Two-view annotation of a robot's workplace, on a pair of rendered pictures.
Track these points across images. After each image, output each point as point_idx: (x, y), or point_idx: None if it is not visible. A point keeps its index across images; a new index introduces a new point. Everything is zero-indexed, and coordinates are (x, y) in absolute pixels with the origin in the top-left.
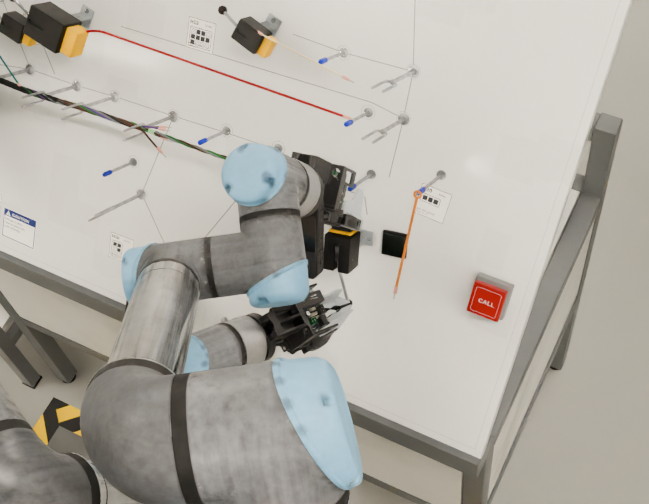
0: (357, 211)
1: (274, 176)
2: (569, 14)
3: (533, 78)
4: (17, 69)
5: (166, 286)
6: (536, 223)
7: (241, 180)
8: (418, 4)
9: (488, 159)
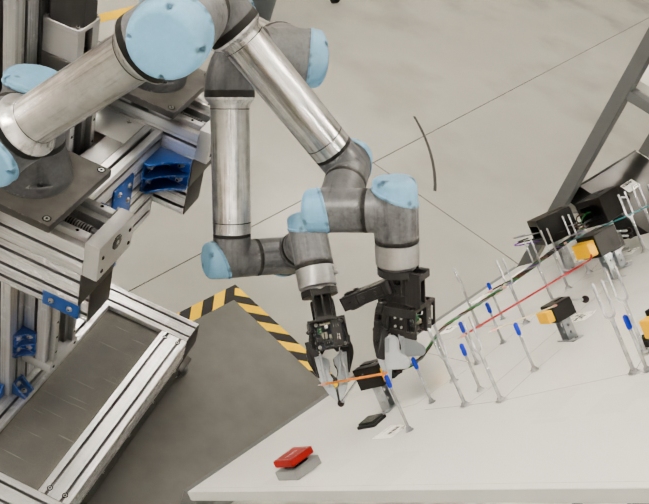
0: (392, 360)
1: (384, 185)
2: (505, 460)
3: (459, 454)
4: (591, 269)
5: (320, 112)
6: (338, 480)
7: (389, 176)
8: (556, 390)
9: (406, 448)
